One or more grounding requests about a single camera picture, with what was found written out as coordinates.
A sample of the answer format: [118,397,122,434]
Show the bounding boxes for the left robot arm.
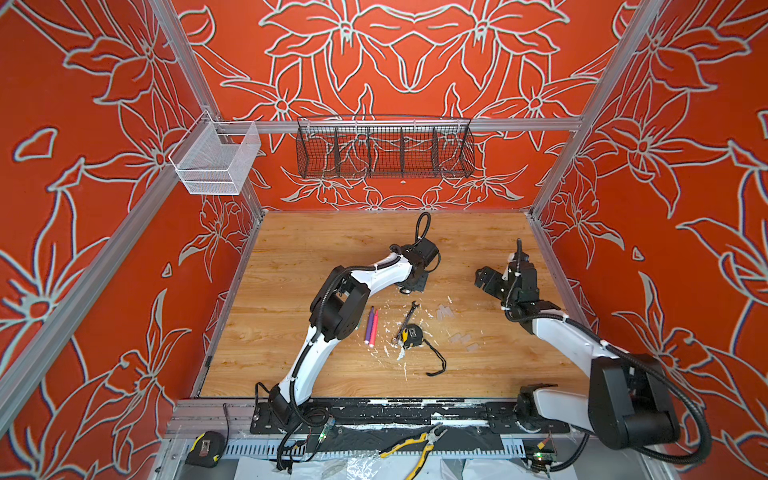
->
[268,212,440,431]

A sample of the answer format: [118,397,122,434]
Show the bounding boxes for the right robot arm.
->
[474,242,713,465]

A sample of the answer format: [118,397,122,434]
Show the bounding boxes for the purple marker pen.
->
[364,306,376,344]

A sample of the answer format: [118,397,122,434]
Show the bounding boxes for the pink marker pen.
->
[368,309,379,347]

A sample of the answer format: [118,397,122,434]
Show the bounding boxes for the black tape measure on table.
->
[399,324,447,377]

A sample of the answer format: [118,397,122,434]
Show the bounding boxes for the small circuit board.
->
[523,437,557,476]

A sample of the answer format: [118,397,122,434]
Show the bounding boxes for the white mesh basket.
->
[169,112,262,196]

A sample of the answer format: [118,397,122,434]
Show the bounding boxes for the black yellow tape measure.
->
[184,431,228,468]

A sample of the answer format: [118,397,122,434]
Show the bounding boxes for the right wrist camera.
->
[508,252,529,277]

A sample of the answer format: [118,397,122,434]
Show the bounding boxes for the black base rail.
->
[249,397,571,436]

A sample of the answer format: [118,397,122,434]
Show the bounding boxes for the black wire basket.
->
[296,115,476,180]

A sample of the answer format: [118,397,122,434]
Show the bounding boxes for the yellow handled pliers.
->
[379,422,449,480]

